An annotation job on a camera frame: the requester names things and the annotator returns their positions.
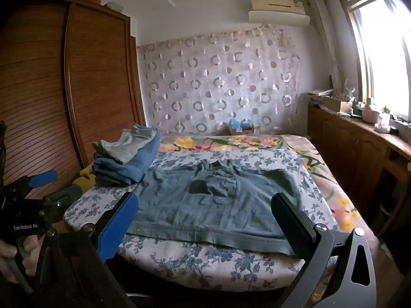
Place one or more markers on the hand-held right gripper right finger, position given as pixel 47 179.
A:
pixel 292 227

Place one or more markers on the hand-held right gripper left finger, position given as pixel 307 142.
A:
pixel 117 231

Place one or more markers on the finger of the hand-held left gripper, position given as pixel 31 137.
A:
pixel 62 197
pixel 43 178

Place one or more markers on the grey-blue pants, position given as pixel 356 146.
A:
pixel 199 211

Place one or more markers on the person's left hand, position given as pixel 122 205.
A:
pixel 8 263

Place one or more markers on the yellow plush toy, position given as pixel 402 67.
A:
pixel 85 179

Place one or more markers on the yellow floral blanket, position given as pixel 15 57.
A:
pixel 321 173

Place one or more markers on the folded blue denim jeans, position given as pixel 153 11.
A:
pixel 135 170

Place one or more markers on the blue floral bed sheet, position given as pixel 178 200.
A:
pixel 179 263

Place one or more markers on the folded grey garment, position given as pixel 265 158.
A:
pixel 128 149

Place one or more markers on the wooden cabinet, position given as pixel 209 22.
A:
pixel 346 147

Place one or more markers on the wooden wardrobe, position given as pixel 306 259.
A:
pixel 96 86

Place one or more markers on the cardboard box with blue packs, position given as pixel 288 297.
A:
pixel 240 130

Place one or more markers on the open cardboard box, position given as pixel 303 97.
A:
pixel 334 104

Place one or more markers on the stack of papers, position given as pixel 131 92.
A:
pixel 319 93

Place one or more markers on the pink bottle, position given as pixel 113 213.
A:
pixel 368 112

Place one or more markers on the white bottle green cap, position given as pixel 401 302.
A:
pixel 385 115

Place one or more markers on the circle-patterned curtain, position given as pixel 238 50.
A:
pixel 208 80

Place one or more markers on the window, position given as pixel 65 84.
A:
pixel 379 54

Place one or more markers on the wrapped wall pipe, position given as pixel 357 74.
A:
pixel 324 29

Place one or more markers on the wall air conditioner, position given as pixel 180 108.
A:
pixel 279 17

